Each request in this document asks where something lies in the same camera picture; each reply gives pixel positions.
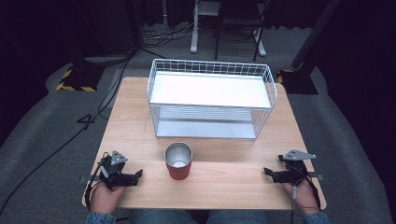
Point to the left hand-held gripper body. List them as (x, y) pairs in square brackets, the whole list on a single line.
[(115, 169)]

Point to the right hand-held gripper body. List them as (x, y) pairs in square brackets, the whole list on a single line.
[(294, 168)]

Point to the person's right hand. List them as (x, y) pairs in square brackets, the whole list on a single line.
[(303, 197)]

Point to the person's left hand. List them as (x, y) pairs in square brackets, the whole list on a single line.
[(105, 199)]

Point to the grey tape tab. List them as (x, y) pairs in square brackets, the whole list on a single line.
[(317, 176), (85, 179)]

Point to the red cup with steel inside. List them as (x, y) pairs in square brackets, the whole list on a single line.
[(179, 163)]

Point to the black stand with slanted pole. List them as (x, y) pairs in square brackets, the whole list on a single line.
[(300, 79)]

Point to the black base with striped tape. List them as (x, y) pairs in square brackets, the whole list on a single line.
[(79, 77)]

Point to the black folding chair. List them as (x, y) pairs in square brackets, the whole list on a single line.
[(236, 21)]

